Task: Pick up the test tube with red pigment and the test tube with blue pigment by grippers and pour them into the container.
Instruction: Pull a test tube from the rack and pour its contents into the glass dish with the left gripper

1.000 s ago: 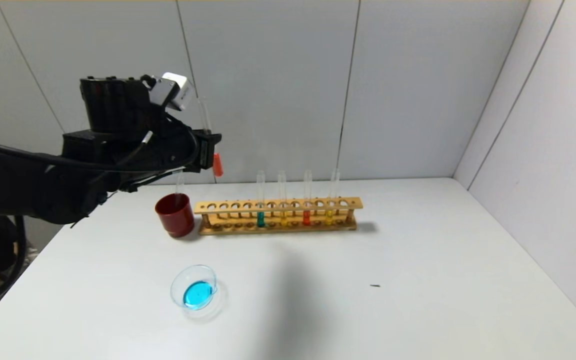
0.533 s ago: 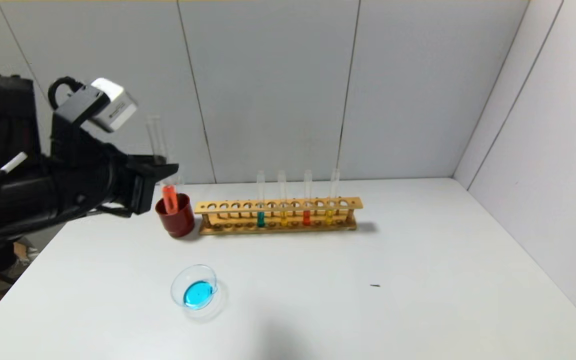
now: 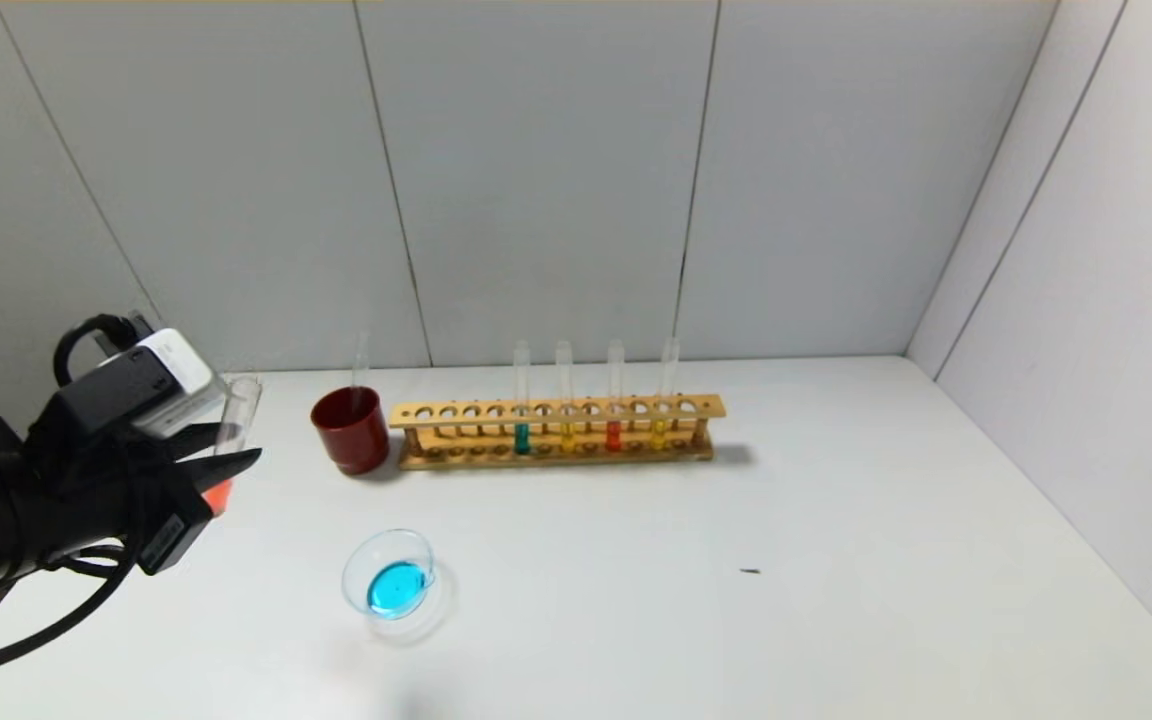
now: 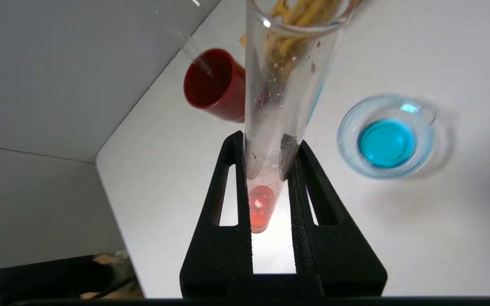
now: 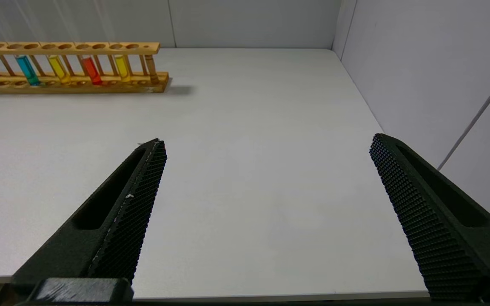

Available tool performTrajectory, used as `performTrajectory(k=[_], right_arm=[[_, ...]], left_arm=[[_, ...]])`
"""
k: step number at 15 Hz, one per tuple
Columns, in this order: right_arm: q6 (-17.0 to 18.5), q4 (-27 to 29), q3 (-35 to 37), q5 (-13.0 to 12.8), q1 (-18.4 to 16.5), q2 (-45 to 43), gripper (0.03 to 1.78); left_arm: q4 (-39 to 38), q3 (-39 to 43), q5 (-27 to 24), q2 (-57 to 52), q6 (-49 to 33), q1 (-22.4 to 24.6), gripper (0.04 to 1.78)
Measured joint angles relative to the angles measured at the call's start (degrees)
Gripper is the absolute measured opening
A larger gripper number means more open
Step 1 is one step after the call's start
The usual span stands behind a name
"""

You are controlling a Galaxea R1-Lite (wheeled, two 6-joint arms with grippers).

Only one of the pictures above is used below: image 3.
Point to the yellow pigment glass test tube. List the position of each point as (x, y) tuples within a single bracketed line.
[(658, 434), (567, 437)]

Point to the wooden test tube rack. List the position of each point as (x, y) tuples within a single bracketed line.
[(556, 411)]

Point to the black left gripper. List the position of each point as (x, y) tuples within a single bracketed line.
[(168, 528)]

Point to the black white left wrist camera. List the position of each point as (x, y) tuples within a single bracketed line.
[(136, 385)]

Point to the dark red cup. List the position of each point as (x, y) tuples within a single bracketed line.
[(351, 435)]

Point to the blue pigment glass test tube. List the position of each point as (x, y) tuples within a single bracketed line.
[(361, 365), (522, 438)]

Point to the clear glass beaker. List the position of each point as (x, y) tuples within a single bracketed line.
[(396, 588)]

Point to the red pigment glass test tube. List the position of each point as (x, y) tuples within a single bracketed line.
[(222, 497), (613, 436)]

